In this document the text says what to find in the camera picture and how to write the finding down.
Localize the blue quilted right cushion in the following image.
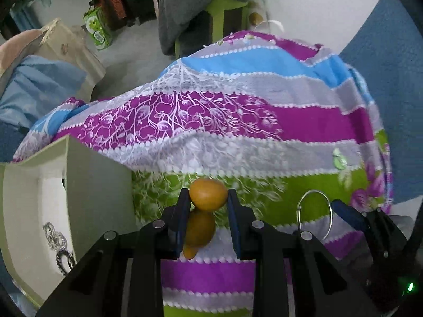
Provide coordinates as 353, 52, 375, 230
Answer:
341, 0, 422, 203

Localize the light blue bedsheet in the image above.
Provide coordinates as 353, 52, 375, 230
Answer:
1, 55, 87, 128

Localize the colourful striped floral cloth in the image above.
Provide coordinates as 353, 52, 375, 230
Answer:
13, 31, 393, 316

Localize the green shopping bag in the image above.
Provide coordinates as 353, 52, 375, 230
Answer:
83, 6, 113, 51

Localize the orange gourd-shaped pendant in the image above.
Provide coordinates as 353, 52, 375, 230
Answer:
183, 178, 229, 260

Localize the green white cardboard box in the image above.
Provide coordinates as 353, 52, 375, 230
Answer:
1, 136, 136, 307

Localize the pink cream pillow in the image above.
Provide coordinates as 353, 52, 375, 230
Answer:
1, 29, 44, 79

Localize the green plastic stool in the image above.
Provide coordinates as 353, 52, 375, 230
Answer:
174, 0, 248, 59

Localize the beige paper bag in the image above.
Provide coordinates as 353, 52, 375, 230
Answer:
35, 18, 106, 102

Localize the silver ball chain necklace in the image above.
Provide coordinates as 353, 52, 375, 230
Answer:
42, 221, 69, 253

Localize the black patterned bangle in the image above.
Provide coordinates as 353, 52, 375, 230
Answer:
56, 249, 76, 276

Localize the silver hoop ring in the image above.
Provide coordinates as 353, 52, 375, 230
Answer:
296, 189, 334, 242

